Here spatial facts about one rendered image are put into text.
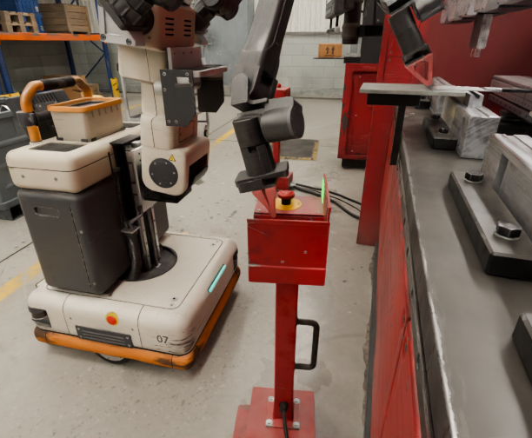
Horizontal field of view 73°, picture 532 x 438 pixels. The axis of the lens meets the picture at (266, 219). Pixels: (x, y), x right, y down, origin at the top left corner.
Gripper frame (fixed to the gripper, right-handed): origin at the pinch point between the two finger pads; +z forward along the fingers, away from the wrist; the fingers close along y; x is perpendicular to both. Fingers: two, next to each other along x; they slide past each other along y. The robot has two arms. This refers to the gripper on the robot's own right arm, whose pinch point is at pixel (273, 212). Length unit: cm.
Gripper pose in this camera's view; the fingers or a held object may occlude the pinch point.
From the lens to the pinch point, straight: 73.9
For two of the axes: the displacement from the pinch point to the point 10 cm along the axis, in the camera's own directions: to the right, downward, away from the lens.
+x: 1.0, -4.3, 9.0
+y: 9.6, -1.9, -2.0
